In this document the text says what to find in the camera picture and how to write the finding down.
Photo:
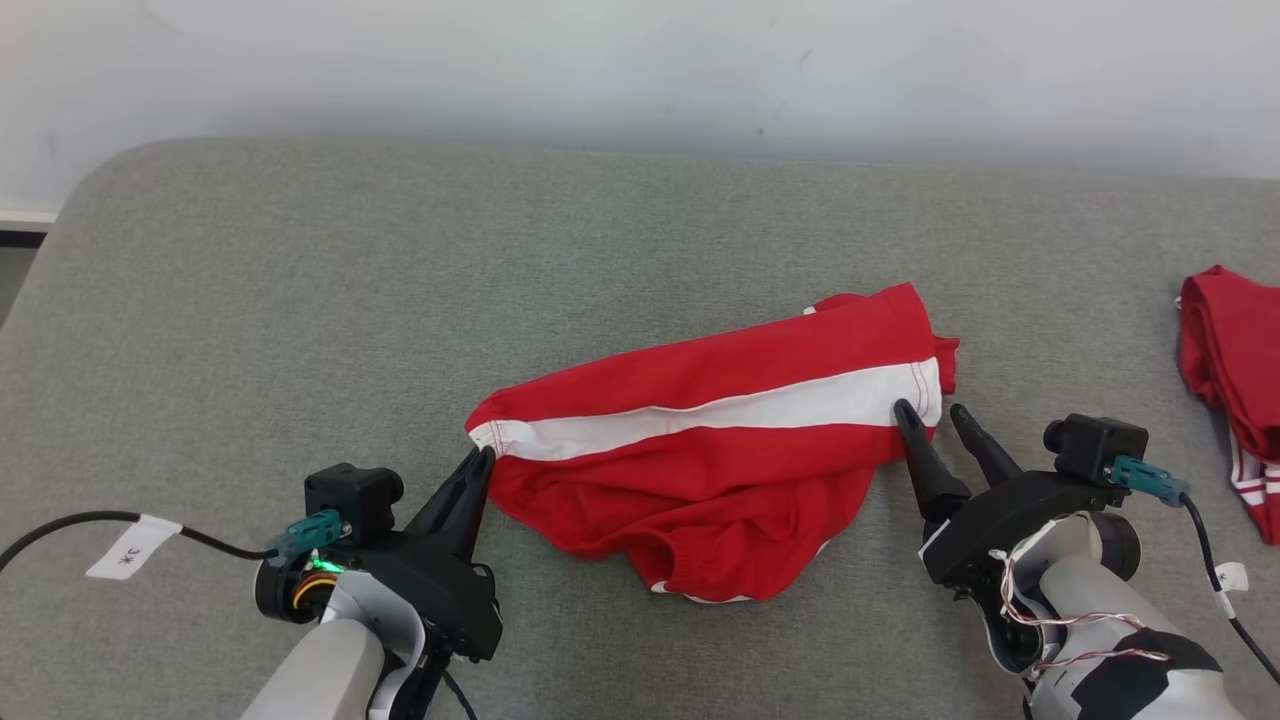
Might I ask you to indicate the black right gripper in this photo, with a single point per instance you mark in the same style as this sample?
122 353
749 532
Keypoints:
1010 515

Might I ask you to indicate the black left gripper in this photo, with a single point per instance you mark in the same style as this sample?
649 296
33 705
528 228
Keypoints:
440 595

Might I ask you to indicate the red shorts with white stripe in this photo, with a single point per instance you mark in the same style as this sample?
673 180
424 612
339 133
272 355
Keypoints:
700 480

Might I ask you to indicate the red jersey with black print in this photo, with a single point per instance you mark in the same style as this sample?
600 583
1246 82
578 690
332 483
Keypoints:
1240 350

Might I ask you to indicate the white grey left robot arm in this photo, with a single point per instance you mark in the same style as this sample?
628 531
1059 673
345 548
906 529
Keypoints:
320 670

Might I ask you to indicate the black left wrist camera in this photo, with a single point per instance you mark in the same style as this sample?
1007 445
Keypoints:
355 495

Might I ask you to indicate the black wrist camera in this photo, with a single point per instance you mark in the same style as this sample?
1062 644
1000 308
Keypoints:
1095 445
355 495

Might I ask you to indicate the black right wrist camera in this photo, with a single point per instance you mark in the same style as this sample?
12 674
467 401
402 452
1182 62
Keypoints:
1095 445

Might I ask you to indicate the white wall baseboard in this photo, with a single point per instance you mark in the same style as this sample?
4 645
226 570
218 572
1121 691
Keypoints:
25 217

